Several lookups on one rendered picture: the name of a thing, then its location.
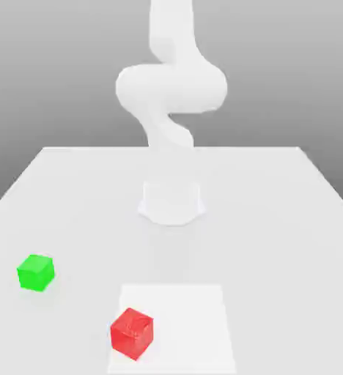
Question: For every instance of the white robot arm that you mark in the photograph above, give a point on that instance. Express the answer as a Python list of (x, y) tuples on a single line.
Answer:
[(171, 88)]

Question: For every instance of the small red cube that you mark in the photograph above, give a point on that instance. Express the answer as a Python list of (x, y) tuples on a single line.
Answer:
[(131, 334)]

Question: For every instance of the small green cube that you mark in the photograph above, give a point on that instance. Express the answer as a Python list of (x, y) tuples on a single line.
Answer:
[(35, 273)]

